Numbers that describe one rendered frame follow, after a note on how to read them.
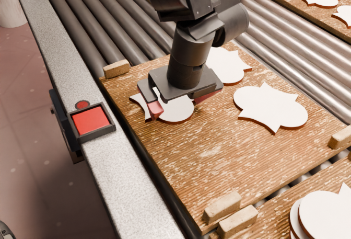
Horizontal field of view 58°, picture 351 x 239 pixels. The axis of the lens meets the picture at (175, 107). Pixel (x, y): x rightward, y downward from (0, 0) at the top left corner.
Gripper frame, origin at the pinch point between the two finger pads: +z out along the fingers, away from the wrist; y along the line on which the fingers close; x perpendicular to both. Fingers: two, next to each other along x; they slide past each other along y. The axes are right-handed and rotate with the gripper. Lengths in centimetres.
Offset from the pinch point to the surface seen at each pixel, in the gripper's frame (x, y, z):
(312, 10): 18, 57, 5
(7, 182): 56, -48, 114
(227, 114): -5.4, 8.9, 0.3
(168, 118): -1.4, -2.1, 0.7
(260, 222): -25.0, -0.3, -4.5
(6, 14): 218, -21, 142
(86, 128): 4.8, -16.1, 4.4
